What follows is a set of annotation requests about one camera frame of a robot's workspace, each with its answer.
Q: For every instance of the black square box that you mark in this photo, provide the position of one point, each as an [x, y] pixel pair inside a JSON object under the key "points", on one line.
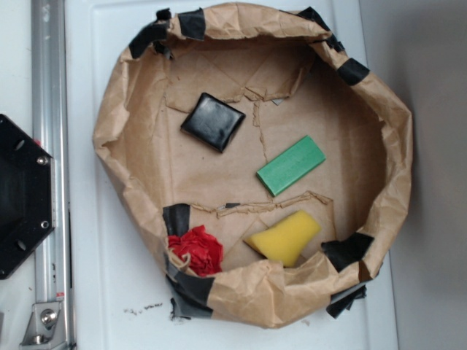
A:
{"points": [[213, 122]]}

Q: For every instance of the green rectangular block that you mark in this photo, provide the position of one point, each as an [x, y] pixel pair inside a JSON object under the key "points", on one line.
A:
{"points": [[290, 166]]}

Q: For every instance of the red crumpled paper ball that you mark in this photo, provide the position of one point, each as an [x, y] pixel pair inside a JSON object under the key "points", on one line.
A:
{"points": [[203, 251]]}

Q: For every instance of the yellow sponge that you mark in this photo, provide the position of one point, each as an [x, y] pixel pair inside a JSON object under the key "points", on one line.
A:
{"points": [[285, 240]]}

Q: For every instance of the brown paper bag bin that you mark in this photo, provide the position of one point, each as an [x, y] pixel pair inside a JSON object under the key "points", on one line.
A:
{"points": [[292, 78]]}

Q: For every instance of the white plastic tray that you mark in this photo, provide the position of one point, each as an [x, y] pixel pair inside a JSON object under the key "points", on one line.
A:
{"points": [[121, 299]]}

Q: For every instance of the aluminium rail profile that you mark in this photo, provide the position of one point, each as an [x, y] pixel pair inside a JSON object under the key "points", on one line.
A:
{"points": [[53, 258]]}

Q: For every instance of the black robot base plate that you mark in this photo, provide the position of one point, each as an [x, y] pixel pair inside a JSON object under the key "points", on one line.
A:
{"points": [[26, 196]]}

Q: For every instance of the metal corner bracket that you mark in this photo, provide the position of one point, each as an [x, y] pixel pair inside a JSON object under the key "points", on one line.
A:
{"points": [[46, 328]]}

